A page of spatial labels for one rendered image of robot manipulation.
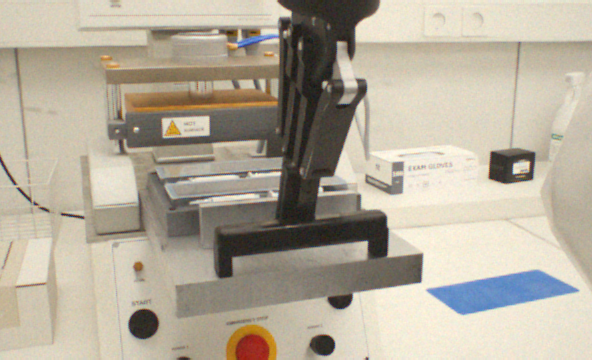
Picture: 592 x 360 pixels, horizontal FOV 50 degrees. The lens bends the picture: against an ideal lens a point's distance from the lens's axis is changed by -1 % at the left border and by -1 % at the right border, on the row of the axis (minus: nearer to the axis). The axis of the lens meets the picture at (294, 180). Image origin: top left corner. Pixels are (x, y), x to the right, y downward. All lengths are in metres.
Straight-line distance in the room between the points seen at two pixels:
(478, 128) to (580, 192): 1.55
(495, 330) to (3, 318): 0.66
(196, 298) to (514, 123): 1.37
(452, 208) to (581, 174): 1.18
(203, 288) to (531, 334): 0.56
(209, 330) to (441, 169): 0.83
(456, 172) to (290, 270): 0.99
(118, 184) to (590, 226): 0.64
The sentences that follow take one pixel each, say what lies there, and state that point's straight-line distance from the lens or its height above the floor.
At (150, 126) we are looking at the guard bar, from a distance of 0.84.
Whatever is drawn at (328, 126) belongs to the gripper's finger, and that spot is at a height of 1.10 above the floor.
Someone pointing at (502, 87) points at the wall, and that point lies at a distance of 1.76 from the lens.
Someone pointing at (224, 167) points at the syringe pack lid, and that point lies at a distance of 0.74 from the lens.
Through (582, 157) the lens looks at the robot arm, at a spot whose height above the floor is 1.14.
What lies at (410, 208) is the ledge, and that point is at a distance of 1.34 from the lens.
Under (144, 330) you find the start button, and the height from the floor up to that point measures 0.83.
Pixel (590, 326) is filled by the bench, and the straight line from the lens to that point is 1.01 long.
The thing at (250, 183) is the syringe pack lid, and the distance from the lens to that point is 0.67.
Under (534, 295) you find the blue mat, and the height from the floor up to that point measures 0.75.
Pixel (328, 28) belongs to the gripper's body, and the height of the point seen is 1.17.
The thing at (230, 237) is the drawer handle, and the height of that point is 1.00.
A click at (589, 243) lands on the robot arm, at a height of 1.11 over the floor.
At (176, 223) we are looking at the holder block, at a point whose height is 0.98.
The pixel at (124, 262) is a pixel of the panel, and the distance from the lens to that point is 0.77.
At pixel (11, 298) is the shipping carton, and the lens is 0.91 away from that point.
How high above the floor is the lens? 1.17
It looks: 14 degrees down
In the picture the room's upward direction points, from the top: straight up
